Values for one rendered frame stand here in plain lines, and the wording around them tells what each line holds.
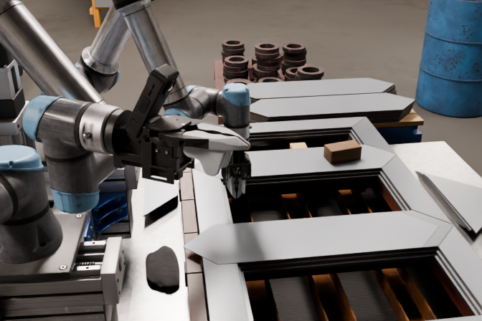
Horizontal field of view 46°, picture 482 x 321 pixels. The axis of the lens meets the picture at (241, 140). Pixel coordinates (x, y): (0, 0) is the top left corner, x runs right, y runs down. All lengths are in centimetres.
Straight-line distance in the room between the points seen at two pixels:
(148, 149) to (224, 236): 84
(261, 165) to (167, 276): 52
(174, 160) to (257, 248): 81
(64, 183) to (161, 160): 19
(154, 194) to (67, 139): 121
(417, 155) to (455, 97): 231
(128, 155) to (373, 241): 95
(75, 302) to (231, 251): 44
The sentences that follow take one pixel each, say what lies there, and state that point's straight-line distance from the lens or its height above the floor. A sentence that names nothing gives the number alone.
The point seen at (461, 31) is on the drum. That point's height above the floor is 68.
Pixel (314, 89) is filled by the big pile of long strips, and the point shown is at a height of 85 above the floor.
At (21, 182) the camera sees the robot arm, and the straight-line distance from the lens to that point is 122.
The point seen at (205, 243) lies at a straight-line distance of 160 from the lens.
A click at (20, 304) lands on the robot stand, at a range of 140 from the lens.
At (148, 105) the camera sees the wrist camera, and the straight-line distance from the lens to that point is 81.
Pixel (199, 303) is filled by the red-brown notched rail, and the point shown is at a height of 83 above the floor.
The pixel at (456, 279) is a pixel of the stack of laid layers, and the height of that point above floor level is 83.
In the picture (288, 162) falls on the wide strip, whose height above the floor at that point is 85.
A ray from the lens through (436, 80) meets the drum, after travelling 464.
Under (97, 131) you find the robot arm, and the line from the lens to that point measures 86.
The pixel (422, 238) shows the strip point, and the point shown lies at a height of 85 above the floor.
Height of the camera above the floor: 181
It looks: 27 degrees down
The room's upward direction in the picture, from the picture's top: straight up
